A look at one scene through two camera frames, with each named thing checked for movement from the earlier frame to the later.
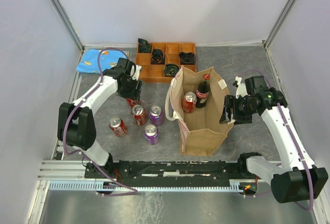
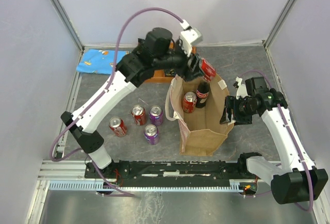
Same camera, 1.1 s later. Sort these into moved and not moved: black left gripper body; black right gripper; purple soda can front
Moved: black left gripper body
Not moved: black right gripper; purple soda can front
